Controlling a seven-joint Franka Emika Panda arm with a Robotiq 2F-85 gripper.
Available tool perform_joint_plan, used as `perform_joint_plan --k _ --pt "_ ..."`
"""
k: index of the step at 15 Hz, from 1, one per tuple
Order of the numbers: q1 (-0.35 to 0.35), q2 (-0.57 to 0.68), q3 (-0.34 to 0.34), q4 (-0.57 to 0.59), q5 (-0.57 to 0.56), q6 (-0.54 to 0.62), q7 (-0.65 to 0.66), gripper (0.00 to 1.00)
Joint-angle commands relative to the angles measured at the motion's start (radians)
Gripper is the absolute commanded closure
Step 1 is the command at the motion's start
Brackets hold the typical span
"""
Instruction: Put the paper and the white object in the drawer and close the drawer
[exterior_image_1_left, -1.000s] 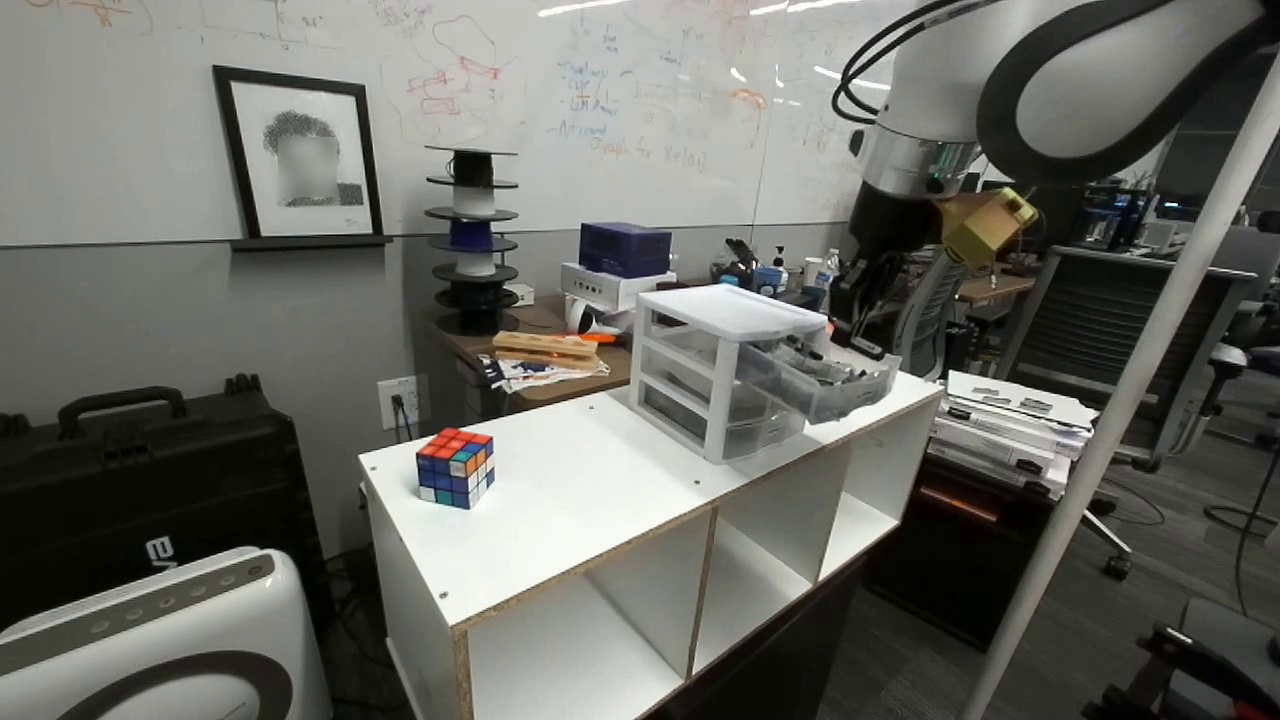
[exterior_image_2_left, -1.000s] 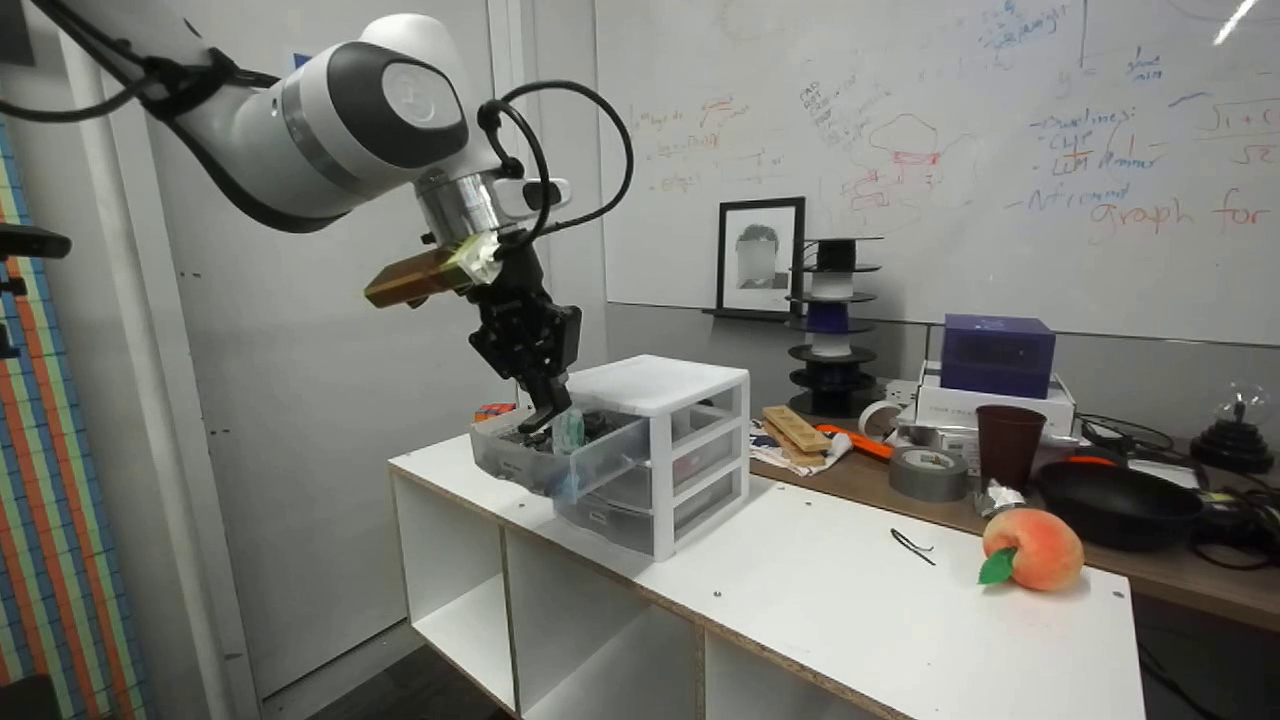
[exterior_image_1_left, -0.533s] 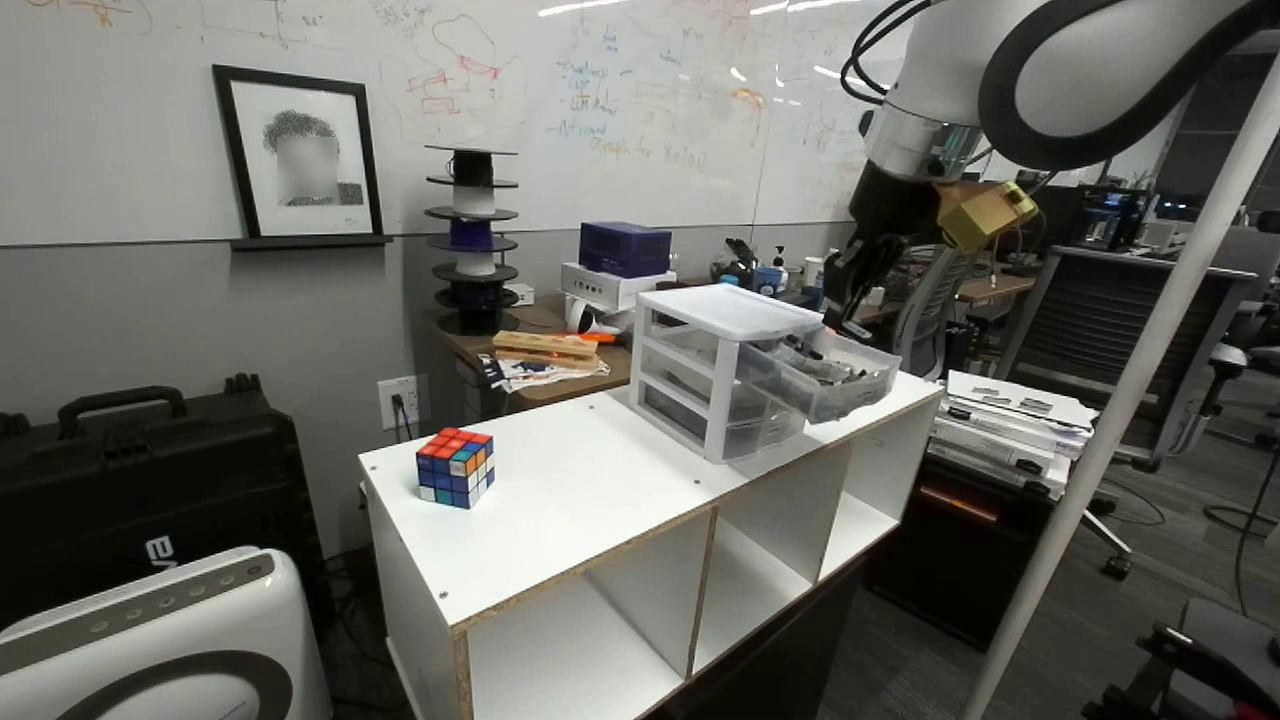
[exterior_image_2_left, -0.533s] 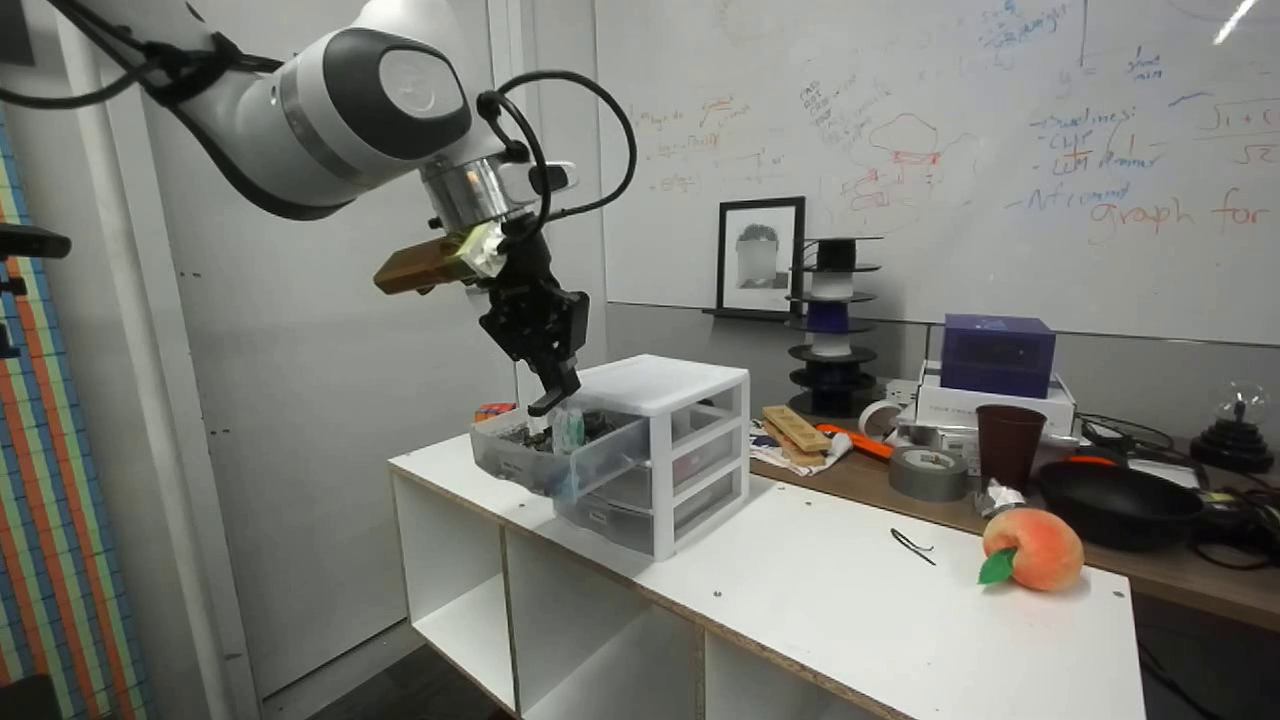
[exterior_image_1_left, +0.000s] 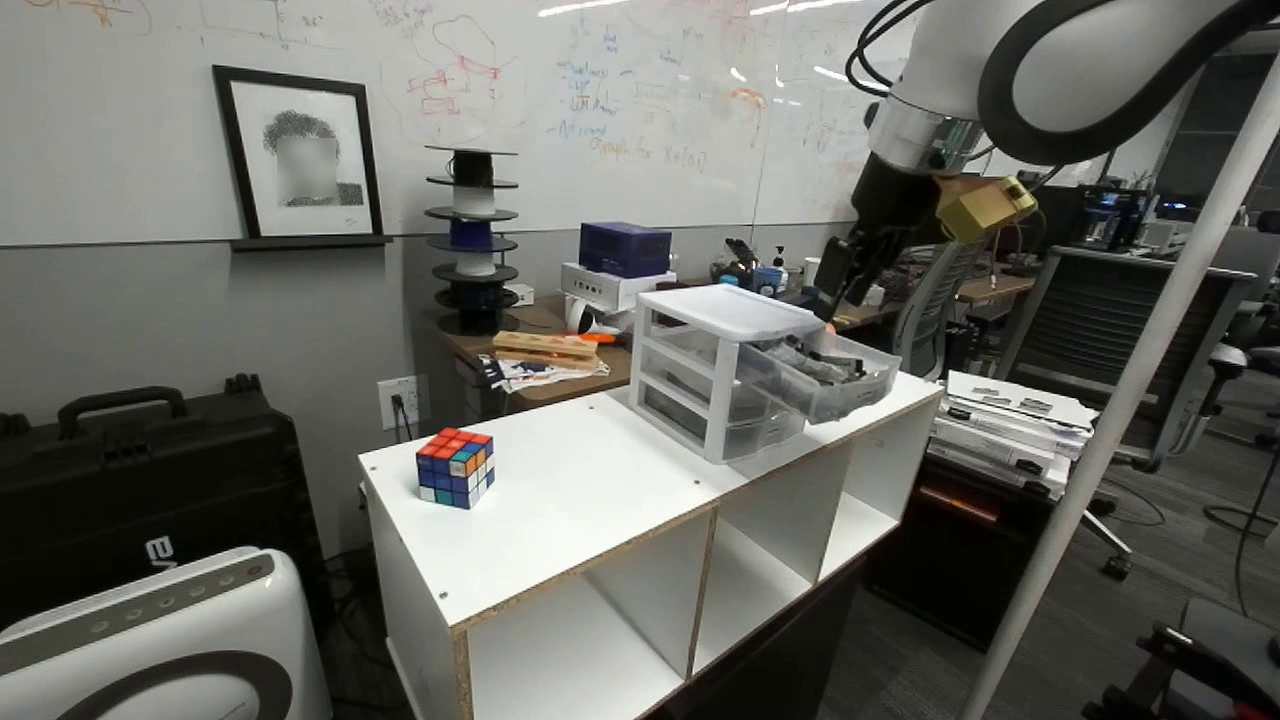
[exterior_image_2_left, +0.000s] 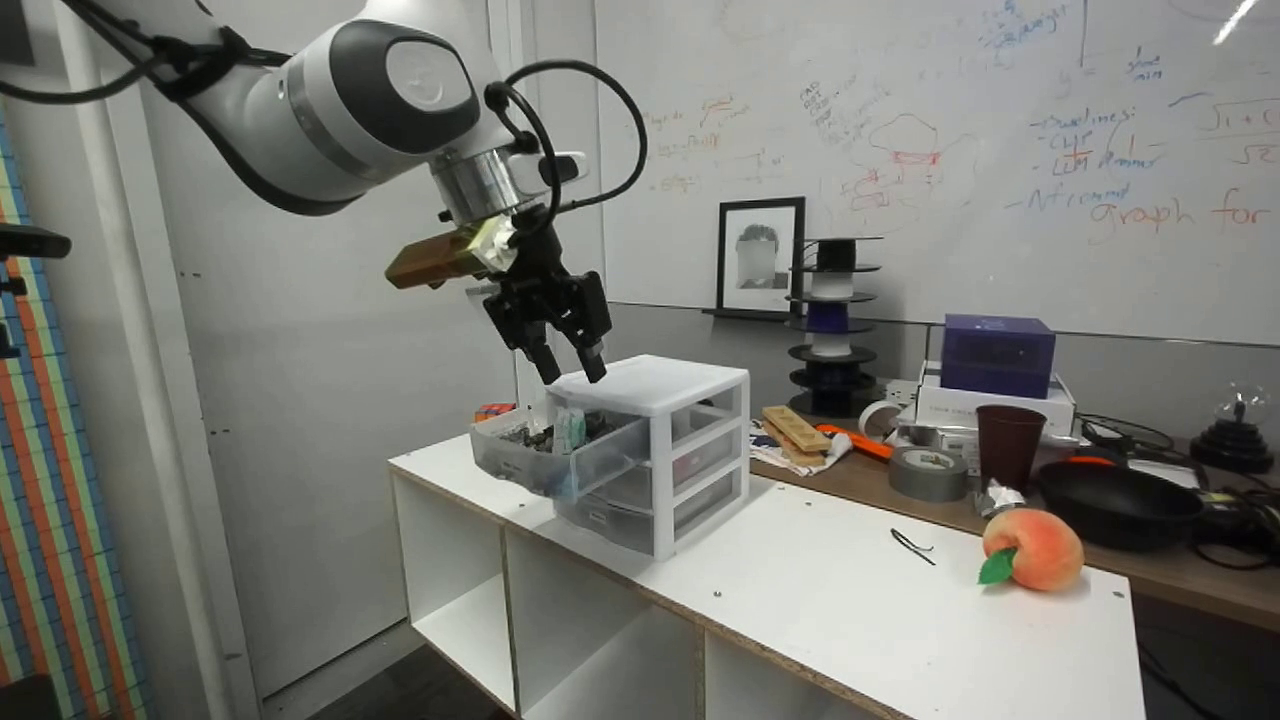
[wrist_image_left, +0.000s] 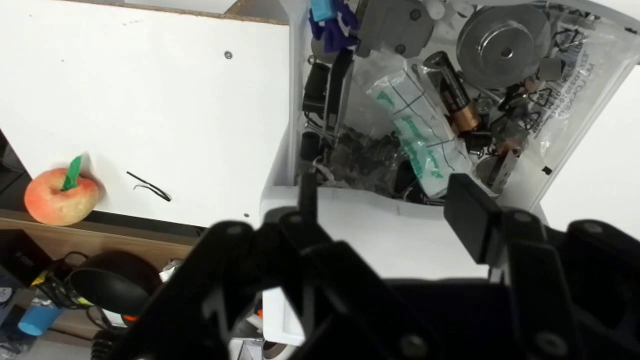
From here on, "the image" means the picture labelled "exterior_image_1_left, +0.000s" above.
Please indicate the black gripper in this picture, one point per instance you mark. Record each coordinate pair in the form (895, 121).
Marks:
(891, 223)

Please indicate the clear plastic drawer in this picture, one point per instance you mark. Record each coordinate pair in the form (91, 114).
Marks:
(681, 418)
(854, 398)
(681, 378)

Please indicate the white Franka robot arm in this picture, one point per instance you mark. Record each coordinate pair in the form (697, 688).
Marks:
(961, 53)

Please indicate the black small drawer parts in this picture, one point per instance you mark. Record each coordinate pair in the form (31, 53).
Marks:
(804, 362)

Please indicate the small blue gadget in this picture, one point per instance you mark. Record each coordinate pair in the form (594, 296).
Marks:
(762, 276)

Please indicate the grey mesh office chair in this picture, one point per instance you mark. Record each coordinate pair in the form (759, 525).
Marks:
(943, 312)

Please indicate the stack of printed papers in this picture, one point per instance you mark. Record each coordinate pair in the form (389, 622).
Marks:
(1015, 412)

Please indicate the purple box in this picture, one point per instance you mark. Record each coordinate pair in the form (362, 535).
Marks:
(627, 251)

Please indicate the grey office desk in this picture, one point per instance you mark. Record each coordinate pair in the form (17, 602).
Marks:
(1082, 320)

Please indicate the white cardboard box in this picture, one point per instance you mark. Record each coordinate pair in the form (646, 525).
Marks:
(613, 284)

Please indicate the orange hand tool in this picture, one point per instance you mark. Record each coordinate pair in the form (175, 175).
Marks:
(601, 336)

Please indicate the white stand pole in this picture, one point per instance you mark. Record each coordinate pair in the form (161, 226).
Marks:
(1133, 383)

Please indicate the dark storage crate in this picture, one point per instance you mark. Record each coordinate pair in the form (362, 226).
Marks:
(973, 561)

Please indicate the large whiteboard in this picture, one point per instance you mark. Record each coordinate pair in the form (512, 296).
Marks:
(601, 105)

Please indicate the wooden block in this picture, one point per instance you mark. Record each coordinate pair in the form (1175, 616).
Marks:
(545, 347)

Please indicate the wooden desk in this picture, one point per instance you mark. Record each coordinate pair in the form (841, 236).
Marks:
(541, 319)

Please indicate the white printed paper sheet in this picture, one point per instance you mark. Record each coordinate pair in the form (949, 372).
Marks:
(541, 372)

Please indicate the white cubby shelf unit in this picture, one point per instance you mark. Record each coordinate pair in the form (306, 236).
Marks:
(573, 493)

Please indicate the black white spool tower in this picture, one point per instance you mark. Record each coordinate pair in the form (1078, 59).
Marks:
(474, 273)

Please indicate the Rubik's cube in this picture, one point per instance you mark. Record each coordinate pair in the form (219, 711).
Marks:
(452, 465)

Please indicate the black tripod base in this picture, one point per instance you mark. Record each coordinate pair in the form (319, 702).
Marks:
(1175, 661)

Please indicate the black picture ledge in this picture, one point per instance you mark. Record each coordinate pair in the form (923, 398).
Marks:
(314, 245)

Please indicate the black framed portrait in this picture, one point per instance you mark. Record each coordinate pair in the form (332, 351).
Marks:
(300, 162)

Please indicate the black hard carry case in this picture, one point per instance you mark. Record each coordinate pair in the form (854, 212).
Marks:
(144, 493)

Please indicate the white drawer organizer frame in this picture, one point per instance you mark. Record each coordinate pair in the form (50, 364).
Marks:
(724, 308)

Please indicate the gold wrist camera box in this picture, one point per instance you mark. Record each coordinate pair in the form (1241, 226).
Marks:
(987, 209)

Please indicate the white wall outlet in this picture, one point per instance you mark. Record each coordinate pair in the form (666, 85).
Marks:
(399, 400)

